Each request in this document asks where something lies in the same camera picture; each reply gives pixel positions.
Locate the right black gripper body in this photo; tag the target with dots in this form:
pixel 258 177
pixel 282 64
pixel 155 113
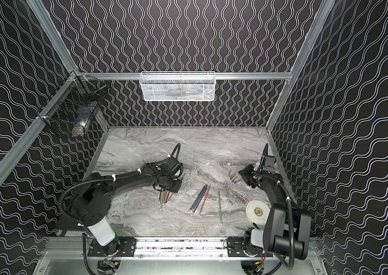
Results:
pixel 250 175

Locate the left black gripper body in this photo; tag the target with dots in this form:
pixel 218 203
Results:
pixel 172 184

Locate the bundle of coloured pencils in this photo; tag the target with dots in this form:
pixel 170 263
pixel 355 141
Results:
pixel 165 197

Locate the green pencil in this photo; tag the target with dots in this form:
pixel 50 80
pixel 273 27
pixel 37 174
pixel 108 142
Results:
pixel 220 208

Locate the red pencil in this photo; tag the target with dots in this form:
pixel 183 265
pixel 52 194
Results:
pixel 204 200

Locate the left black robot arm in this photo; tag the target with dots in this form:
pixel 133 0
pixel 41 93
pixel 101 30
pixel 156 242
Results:
pixel 88 202

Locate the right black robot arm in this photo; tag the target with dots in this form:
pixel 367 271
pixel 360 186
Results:
pixel 285 233

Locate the white tape roll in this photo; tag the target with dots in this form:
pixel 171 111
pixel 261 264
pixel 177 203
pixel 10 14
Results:
pixel 257 212

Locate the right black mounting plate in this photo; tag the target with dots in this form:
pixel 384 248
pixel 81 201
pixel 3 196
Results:
pixel 235 247

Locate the black mounting plate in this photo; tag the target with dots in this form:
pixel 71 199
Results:
pixel 119 247
pixel 235 247

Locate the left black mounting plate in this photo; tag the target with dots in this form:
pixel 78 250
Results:
pixel 119 247

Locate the white mesh wall basket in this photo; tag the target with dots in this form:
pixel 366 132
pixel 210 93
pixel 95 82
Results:
pixel 178 86

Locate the black wire wall basket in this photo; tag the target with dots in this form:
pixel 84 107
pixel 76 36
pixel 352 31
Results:
pixel 76 110

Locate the aluminium front rail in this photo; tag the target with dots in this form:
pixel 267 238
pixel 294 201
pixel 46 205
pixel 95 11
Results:
pixel 157 248

